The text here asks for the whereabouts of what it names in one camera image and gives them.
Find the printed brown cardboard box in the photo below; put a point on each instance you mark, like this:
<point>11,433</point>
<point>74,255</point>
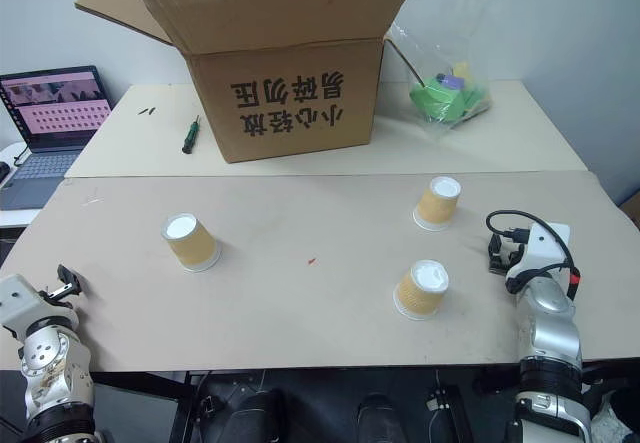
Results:
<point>285,73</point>

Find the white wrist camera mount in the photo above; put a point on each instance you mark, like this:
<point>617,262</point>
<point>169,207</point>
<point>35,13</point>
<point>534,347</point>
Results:
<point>542,248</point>
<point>20,300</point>

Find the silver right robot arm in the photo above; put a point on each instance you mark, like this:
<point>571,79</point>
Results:
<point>550,333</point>

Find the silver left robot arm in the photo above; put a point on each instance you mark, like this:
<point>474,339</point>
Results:
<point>47,358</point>

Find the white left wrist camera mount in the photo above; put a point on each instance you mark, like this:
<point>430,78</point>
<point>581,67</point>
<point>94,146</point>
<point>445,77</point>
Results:
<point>20,300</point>

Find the open grey laptop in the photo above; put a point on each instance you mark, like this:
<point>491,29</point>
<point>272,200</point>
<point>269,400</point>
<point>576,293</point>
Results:
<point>45,128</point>

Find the brown ribbed paper cup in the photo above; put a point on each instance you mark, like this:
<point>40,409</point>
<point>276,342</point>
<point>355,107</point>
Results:
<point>437,205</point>
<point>421,290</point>
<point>192,243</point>

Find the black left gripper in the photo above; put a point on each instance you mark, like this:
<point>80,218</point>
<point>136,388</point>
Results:
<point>56,296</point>

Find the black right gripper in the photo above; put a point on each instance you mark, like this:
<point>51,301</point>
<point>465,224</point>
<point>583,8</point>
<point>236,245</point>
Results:
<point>515,252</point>

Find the crumpled white plastic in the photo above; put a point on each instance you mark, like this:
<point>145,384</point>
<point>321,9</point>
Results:
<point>617,420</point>

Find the clear bag with green items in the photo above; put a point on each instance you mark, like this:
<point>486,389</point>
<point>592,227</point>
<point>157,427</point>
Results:
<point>445,95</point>

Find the brown cardboard piece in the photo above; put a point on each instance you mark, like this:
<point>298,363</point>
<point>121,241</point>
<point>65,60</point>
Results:
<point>631,210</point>

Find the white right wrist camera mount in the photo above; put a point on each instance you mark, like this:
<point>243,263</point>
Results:
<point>542,248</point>

